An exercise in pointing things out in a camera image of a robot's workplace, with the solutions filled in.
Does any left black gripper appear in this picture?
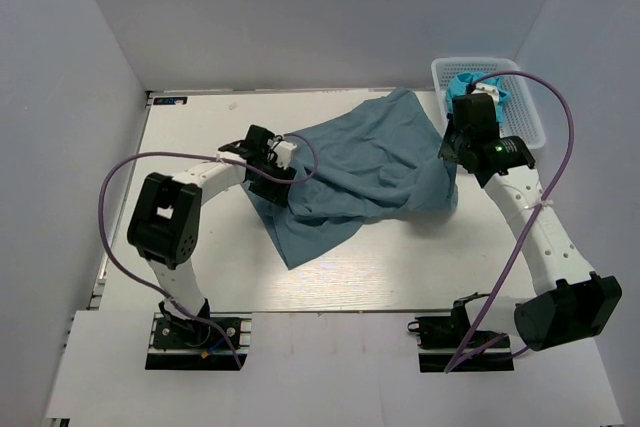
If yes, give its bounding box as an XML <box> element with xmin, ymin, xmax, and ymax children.
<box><xmin>249</xmin><ymin>156</ymin><xmax>297</xmax><ymax>207</ymax></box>

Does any grey-blue t shirt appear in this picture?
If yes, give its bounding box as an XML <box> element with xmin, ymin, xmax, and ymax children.
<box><xmin>247</xmin><ymin>89</ymin><xmax>458</xmax><ymax>269</ymax></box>

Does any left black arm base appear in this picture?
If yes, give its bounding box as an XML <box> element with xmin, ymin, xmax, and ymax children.
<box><xmin>145</xmin><ymin>312</ymin><xmax>252</xmax><ymax>372</ymax></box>

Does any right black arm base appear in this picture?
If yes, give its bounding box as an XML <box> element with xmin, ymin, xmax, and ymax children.
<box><xmin>407</xmin><ymin>293</ymin><xmax>514</xmax><ymax>373</ymax></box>

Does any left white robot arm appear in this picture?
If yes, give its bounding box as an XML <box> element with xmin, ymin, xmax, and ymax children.
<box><xmin>127</xmin><ymin>125</ymin><xmax>296</xmax><ymax>346</ymax></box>

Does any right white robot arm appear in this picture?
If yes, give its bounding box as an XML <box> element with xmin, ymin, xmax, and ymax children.
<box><xmin>440</xmin><ymin>91</ymin><xmax>622</xmax><ymax>351</ymax></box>

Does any white plastic basket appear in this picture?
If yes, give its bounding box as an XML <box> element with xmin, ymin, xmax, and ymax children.
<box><xmin>431</xmin><ymin>57</ymin><xmax>546</xmax><ymax>150</ymax></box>

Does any bright blue t shirt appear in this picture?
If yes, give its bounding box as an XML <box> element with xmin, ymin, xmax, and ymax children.
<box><xmin>444</xmin><ymin>71</ymin><xmax>511</xmax><ymax>125</ymax></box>

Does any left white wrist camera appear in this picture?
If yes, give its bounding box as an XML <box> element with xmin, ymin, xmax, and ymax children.
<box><xmin>267</xmin><ymin>136</ymin><xmax>297</xmax><ymax>169</ymax></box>

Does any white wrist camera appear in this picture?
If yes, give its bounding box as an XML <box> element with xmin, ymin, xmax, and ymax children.
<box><xmin>472</xmin><ymin>82</ymin><xmax>501</xmax><ymax>105</ymax></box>
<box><xmin>267</xmin><ymin>136</ymin><xmax>297</xmax><ymax>169</ymax></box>

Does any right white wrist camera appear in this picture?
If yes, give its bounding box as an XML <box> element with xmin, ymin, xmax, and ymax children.
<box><xmin>472</xmin><ymin>82</ymin><xmax>501</xmax><ymax>105</ymax></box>

